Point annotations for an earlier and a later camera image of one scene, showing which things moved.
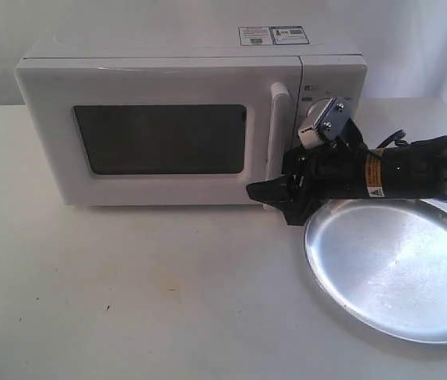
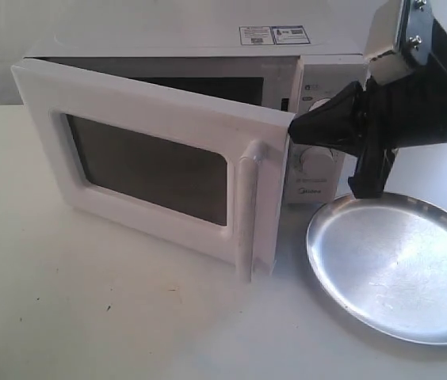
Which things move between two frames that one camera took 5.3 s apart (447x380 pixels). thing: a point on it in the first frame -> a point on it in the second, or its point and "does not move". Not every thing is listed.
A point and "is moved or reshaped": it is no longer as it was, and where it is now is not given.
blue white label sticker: x=263 y=36 does not move
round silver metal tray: x=406 y=266 does not move
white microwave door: x=152 y=131 is moved or reshaped
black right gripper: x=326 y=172 -> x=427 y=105
